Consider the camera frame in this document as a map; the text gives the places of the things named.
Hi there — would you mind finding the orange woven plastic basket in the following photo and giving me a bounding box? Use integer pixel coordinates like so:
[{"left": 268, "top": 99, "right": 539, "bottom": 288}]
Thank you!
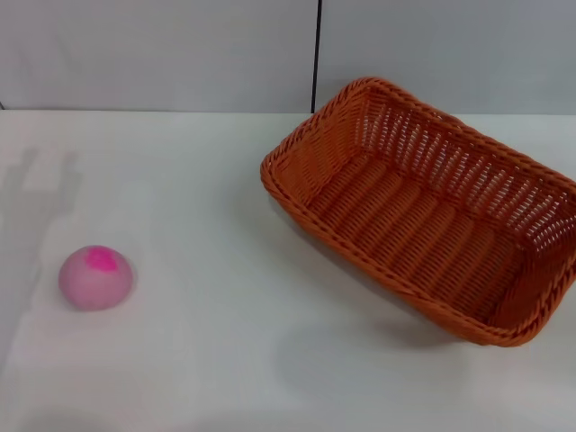
[{"left": 259, "top": 76, "right": 576, "bottom": 348}]

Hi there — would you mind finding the pink toy peach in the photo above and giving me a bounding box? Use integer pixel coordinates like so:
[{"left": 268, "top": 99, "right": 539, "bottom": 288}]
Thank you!
[{"left": 58, "top": 245, "right": 135, "bottom": 313}]

